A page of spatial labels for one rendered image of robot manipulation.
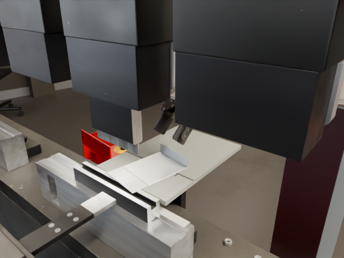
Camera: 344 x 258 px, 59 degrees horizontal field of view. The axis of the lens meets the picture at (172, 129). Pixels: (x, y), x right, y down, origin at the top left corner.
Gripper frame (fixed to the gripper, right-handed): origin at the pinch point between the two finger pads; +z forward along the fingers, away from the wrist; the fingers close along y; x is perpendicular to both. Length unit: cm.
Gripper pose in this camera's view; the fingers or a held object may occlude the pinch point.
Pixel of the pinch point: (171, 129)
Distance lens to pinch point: 59.3
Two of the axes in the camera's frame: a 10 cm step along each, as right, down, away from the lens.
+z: -5.0, 8.7, -0.7
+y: 6.3, 3.0, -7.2
